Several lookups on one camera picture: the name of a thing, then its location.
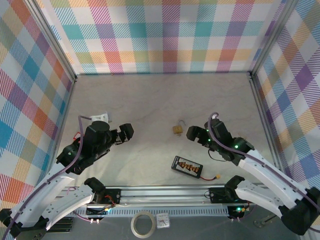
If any black charging board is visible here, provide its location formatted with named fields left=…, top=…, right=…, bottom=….
left=171, top=155, right=204, bottom=177

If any clear tape roll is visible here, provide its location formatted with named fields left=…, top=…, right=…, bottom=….
left=130, top=210, right=156, bottom=238

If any small white square clock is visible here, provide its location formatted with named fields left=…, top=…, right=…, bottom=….
left=156, top=213, right=172, bottom=230

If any thin black cable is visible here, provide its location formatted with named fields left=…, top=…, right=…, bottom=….
left=208, top=149, right=227, bottom=163

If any red wire yellow connector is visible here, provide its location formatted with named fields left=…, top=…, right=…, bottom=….
left=198, top=173, right=222, bottom=182

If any aluminium side rail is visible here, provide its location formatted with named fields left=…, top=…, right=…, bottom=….
left=53, top=74, right=78, bottom=161
left=249, top=73, right=287, bottom=176

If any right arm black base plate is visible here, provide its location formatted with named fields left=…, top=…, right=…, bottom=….
left=208, top=187, right=241, bottom=205

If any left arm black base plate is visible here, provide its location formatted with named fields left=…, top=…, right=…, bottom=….
left=84, top=188, right=123, bottom=206

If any long aluminium extrusion rail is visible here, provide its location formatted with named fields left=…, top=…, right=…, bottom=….
left=53, top=184, right=266, bottom=208

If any grey slotted cable duct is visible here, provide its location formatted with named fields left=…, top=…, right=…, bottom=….
left=74, top=208, right=230, bottom=219

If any grey metal bracket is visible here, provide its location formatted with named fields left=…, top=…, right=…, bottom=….
left=253, top=213, right=276, bottom=228

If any aluminium frame post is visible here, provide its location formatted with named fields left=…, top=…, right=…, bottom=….
left=248, top=0, right=301, bottom=77
left=24, top=0, right=78, bottom=82

